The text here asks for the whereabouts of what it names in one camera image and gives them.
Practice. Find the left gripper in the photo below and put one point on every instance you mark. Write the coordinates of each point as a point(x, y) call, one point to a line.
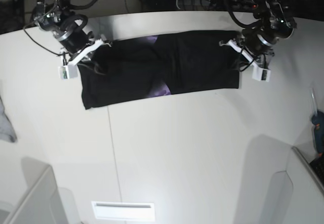
point(258, 42)

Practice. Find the black keyboard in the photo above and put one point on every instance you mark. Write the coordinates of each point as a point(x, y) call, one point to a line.
point(318, 167)

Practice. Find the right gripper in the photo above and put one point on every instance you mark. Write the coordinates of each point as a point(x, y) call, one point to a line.
point(74, 39)

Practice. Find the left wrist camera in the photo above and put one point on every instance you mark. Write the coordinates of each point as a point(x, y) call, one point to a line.
point(246, 59)

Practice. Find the grey cloth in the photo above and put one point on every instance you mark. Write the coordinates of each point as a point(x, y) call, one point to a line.
point(7, 131)

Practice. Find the blue glue gun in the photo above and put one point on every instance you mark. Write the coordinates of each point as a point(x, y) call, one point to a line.
point(317, 122)

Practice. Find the black T-shirt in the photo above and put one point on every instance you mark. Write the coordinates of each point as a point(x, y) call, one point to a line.
point(165, 64)

